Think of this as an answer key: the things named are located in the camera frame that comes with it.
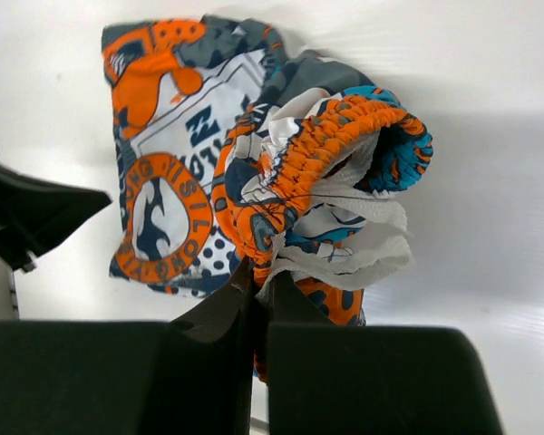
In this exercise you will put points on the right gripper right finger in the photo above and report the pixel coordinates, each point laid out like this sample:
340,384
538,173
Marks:
329,379

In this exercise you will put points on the colourful patterned shorts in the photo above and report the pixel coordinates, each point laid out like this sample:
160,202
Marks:
230,151

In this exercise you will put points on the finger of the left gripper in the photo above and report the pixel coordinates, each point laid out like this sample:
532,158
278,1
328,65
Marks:
36,216

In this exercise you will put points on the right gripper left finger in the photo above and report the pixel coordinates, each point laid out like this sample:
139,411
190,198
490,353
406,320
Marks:
191,375

